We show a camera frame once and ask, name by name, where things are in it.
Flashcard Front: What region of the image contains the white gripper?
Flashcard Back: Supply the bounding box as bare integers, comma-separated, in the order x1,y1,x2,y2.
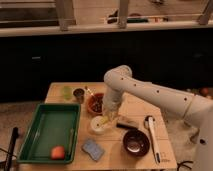
103,89,123,117

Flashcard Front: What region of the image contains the yellow banana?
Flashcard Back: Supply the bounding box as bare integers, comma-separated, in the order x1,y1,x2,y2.
99,116,109,125

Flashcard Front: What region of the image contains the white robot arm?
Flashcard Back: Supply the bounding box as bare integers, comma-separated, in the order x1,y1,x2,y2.
103,65,213,171

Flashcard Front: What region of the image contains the white paper cup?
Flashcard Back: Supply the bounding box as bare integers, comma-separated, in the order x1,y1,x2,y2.
90,116,106,134

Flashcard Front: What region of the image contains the metal cup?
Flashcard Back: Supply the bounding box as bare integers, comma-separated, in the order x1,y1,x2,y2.
73,88,85,104

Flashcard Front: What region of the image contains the green plastic cup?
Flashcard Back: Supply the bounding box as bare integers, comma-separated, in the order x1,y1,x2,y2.
62,86,72,100

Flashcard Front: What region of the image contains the red bowl with food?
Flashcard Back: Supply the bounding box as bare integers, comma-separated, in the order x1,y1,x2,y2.
86,93,103,116

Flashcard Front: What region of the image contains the wooden spoon in bowl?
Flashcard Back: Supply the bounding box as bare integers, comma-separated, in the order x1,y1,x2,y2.
84,86,98,102

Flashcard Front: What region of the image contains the white black kitchen tool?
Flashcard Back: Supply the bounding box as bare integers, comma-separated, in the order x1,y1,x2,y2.
144,115,161,164

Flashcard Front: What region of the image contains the dark brown bowl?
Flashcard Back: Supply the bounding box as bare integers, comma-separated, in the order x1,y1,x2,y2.
123,129,150,157

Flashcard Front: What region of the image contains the blue sponge near front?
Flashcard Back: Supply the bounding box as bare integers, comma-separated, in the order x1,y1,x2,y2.
82,139,105,161

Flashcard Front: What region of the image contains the green plastic tray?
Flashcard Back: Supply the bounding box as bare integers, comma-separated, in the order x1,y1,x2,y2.
17,103,81,164

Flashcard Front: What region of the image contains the orange fruit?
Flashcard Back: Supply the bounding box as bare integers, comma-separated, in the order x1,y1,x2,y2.
51,146,65,160

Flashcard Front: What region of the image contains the black stand pole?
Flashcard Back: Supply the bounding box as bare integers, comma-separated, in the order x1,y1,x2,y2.
4,127,19,171

